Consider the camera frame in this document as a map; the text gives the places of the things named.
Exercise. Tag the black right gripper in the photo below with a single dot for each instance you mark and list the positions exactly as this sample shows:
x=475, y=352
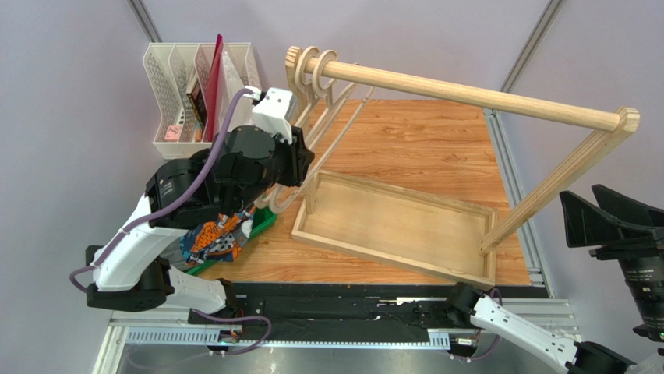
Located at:
x=627, y=249

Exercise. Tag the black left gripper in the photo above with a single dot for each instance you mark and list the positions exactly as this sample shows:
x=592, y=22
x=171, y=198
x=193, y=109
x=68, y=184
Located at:
x=302, y=156

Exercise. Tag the patterned blue orange shorts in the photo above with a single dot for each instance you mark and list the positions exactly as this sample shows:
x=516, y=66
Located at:
x=219, y=240

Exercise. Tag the grey shorts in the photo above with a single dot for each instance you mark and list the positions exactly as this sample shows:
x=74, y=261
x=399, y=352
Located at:
x=177, y=260

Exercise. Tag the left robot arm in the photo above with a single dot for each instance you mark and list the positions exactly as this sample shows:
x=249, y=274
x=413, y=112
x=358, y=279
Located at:
x=130, y=274

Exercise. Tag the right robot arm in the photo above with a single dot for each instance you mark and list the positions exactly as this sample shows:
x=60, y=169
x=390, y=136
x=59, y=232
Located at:
x=555, y=345

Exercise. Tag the green plastic tray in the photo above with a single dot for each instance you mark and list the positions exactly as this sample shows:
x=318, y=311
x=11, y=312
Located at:
x=263, y=220

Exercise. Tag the clear plastic bag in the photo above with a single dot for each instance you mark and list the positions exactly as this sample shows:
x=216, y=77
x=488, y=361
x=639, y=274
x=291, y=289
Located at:
x=236, y=68

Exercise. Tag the red folder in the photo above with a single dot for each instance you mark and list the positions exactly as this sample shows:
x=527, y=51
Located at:
x=211, y=90

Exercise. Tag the dark book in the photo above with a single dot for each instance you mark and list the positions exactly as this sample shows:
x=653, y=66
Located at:
x=194, y=94

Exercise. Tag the white file organizer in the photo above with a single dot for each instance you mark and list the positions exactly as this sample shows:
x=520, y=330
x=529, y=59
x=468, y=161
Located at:
x=169, y=66

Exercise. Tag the pink eraser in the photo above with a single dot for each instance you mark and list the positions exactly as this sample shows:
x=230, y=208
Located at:
x=172, y=133

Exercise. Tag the wooden clothes rack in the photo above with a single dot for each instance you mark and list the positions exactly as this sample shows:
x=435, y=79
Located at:
x=410, y=188

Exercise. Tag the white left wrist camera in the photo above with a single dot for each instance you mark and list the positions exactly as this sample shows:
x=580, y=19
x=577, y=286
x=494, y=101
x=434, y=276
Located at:
x=272, y=111

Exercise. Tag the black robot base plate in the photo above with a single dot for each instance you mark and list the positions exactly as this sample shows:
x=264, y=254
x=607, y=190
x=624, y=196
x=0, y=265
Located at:
x=336, y=315

